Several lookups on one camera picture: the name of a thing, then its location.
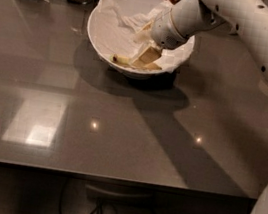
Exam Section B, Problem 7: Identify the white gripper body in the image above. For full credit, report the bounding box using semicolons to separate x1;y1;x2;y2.
131;2;193;53

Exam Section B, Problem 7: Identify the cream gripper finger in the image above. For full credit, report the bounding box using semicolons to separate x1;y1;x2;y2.
143;46;162;64
130;45;147;67

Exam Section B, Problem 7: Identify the yellow banana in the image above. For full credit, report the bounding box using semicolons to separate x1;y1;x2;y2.
109;53;164;74

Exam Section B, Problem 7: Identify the white bowl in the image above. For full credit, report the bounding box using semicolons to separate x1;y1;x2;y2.
80;0;202;88

